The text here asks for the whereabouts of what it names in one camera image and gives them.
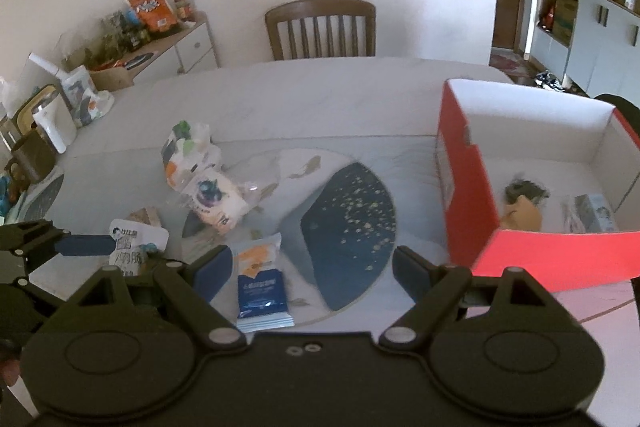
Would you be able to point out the white sideboard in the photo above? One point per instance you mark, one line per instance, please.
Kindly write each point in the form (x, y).
(192, 49)

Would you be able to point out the white marble desktop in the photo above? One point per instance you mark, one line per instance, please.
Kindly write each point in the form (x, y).
(325, 107)

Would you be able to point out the person's left hand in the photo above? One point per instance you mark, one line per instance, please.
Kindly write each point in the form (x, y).
(7, 366)

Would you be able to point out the white electric kettle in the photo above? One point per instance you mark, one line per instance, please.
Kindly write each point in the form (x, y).
(50, 117)

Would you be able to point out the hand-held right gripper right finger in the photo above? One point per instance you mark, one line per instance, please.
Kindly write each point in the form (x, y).
(412, 274)

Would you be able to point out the dark green rice ball packet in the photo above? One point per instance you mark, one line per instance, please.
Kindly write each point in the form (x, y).
(525, 191)

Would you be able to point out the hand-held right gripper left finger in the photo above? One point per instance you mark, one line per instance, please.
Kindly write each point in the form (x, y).
(212, 274)

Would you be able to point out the cluster of small bottles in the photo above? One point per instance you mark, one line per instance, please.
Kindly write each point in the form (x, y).
(117, 37)

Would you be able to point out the white chicken breast packet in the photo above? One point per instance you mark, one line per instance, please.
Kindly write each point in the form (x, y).
(137, 239)

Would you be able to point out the red cardboard box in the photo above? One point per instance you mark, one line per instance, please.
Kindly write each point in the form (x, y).
(545, 252)

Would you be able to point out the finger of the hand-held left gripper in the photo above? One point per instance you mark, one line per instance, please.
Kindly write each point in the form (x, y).
(30, 289)
(85, 246)

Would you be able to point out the dark olive container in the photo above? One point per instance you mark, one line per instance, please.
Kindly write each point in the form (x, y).
(30, 152)

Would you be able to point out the orange snack bag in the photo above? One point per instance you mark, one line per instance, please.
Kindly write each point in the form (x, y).
(151, 7)

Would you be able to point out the printed tissue pack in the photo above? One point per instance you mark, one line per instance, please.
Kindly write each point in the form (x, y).
(190, 152)
(87, 99)

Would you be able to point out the white wall cabinet unit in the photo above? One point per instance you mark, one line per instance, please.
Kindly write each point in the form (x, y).
(600, 42)

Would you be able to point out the yellow bread packet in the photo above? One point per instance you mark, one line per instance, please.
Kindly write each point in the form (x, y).
(522, 216)

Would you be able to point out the small blue milk carton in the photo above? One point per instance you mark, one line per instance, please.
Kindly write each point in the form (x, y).
(597, 213)

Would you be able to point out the pair of sneakers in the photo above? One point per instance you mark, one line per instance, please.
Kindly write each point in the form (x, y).
(550, 82)

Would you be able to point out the wooden chair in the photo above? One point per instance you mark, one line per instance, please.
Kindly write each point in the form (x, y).
(320, 29)

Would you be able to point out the blue and orange snack packet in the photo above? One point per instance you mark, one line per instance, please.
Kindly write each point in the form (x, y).
(260, 282)

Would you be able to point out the red labelled jar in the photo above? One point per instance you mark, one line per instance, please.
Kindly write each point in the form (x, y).
(185, 9)

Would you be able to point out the blueberry bread packet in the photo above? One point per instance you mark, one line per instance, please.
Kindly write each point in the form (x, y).
(220, 202)

